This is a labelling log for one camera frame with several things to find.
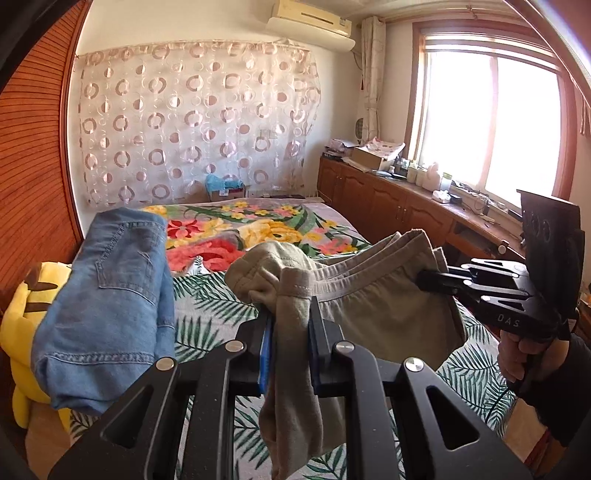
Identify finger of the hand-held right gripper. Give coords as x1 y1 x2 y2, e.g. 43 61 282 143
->
417 271 533 306
462 259 530 288

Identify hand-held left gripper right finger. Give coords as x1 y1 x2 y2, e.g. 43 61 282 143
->
308 298 536 480

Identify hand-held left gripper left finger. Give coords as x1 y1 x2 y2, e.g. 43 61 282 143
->
48 310 279 480

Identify grey-green pants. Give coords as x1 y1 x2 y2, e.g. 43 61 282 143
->
225 229 468 480

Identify person's right hand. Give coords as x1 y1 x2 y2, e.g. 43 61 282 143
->
497 333 573 395

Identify leaf print bed sheet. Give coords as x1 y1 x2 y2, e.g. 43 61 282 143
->
69 258 522 480

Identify wooden cabinet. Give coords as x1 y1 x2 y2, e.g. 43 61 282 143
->
317 154 527 265

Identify floral blanket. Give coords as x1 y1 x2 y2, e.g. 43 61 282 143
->
139 198 372 277

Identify cardboard box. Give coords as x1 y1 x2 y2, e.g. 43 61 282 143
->
352 145 394 172

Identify window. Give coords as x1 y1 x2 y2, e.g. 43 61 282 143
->
410 21 579 209

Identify blue denim jeans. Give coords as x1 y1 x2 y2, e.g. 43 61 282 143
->
31 208 178 415

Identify blue bundle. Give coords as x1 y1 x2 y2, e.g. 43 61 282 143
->
204 174 246 195

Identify beige window curtain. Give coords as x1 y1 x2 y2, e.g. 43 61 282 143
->
359 16 387 149

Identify yellow plush toy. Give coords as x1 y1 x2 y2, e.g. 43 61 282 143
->
0 261 73 431

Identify circle pattern sheer curtain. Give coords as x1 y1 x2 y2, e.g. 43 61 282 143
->
74 39 322 208

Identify white air conditioner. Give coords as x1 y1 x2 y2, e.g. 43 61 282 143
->
266 0 357 52

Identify wooden slatted wardrobe door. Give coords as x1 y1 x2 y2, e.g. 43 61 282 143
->
0 0 94 317

